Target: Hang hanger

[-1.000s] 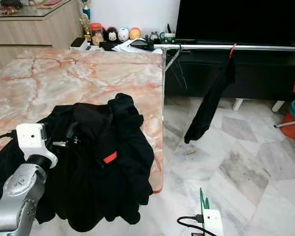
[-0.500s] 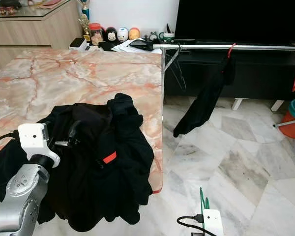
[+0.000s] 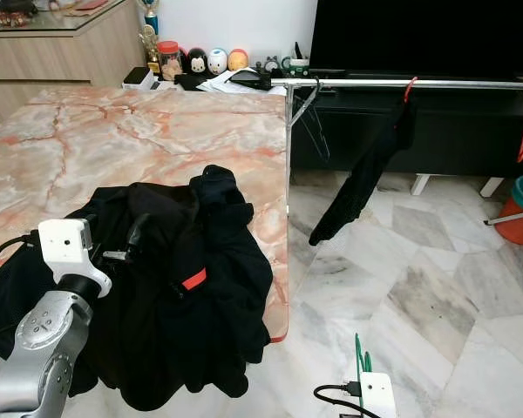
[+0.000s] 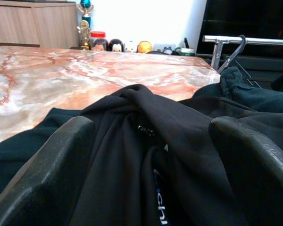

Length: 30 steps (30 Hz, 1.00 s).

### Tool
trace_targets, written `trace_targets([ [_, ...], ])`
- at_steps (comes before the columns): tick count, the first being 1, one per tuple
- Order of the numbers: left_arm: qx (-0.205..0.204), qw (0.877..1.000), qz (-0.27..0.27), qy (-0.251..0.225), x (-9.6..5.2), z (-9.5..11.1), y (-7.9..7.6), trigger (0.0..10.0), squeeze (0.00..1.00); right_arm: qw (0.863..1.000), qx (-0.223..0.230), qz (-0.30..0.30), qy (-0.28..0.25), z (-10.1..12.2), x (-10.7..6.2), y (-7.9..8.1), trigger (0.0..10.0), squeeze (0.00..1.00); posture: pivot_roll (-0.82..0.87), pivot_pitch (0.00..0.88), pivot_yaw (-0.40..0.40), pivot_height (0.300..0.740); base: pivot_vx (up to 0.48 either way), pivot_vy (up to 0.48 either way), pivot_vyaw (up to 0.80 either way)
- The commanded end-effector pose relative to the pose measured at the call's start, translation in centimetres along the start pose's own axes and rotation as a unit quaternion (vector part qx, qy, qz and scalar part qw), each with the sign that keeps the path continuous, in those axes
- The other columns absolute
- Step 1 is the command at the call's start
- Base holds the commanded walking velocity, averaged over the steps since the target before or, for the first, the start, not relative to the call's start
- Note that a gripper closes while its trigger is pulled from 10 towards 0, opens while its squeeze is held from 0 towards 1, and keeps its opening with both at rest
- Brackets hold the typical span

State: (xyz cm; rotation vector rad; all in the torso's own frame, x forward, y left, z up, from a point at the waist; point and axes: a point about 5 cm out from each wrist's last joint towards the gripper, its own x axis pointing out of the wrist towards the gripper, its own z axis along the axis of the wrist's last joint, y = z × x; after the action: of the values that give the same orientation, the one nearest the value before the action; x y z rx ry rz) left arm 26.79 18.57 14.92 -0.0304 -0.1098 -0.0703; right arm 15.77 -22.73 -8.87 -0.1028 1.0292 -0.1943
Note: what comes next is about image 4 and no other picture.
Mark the white wall socket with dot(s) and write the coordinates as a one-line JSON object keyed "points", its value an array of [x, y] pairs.
{"points": [[159, 46]]}

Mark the black flat television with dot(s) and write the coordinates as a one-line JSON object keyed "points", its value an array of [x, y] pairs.
{"points": [[250, 18]]}

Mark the small grey Totoro figure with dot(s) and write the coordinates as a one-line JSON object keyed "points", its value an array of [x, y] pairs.
{"points": [[167, 50]]}

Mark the small gold trophy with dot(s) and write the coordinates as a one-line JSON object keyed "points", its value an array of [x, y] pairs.
{"points": [[85, 35]]}

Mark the silver clothes rack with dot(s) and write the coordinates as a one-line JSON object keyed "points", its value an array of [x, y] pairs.
{"points": [[268, 41]]}

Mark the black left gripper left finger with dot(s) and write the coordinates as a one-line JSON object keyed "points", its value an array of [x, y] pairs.
{"points": [[37, 179]]}

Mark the black shirt red trim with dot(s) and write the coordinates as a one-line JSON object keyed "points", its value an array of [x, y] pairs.
{"points": [[179, 146]]}

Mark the small black plush toy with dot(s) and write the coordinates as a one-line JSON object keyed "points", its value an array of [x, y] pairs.
{"points": [[115, 46]]}

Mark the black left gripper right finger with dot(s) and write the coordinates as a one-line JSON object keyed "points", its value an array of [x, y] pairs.
{"points": [[257, 169]]}

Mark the dark green fleece garment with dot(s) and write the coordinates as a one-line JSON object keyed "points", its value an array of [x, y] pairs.
{"points": [[257, 97]]}

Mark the small brown plush toy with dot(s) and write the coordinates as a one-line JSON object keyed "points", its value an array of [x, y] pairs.
{"points": [[100, 47]]}

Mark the small white plush toy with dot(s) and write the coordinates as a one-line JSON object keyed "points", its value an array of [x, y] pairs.
{"points": [[130, 47]]}

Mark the small orange plush toy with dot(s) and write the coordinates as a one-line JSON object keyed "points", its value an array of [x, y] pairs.
{"points": [[144, 47]]}

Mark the pink marble folding table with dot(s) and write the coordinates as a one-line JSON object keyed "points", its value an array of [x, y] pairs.
{"points": [[61, 75]]}

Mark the gold trophy teal cup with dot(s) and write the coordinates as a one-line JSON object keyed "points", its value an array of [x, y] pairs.
{"points": [[86, 10]]}

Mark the light wood sideboard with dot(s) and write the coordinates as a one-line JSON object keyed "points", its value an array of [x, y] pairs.
{"points": [[26, 23]]}

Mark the green white round container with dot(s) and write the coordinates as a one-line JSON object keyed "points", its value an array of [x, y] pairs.
{"points": [[187, 51]]}

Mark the clear jar red lid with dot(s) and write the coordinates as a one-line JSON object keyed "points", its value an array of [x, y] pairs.
{"points": [[97, 35]]}

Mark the dark metal hanger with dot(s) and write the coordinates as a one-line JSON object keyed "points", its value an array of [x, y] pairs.
{"points": [[233, 56]]}

